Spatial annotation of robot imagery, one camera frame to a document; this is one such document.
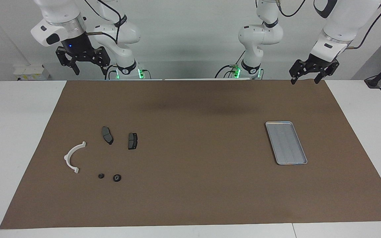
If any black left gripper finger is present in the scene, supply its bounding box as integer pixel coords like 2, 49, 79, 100
289, 59, 307, 85
315, 63, 340, 84

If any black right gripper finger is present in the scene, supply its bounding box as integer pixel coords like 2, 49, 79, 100
93, 46, 110, 76
56, 46, 80, 76

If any silver metal tray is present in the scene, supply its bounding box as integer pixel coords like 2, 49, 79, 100
265, 121, 308, 165

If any angled grey brake pad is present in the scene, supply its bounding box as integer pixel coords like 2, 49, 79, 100
102, 126, 114, 145

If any brown table mat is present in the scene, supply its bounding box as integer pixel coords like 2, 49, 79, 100
0, 79, 381, 229

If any black right base cable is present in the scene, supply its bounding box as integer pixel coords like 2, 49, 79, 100
104, 64, 118, 80

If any black base cable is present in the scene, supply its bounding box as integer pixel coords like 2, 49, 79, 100
215, 64, 235, 79
104, 64, 118, 80

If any white wall power box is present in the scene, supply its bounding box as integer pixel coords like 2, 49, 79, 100
14, 64, 51, 81

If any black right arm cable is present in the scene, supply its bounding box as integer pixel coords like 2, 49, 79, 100
83, 0, 126, 43

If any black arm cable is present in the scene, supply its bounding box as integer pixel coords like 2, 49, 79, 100
83, 0, 126, 43
276, 0, 381, 50

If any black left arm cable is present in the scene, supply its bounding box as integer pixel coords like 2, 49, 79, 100
276, 0, 381, 50

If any black left base cable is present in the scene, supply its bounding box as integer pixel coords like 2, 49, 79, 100
215, 64, 235, 79

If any white curved plastic bracket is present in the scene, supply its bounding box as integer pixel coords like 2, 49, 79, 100
64, 141, 87, 174

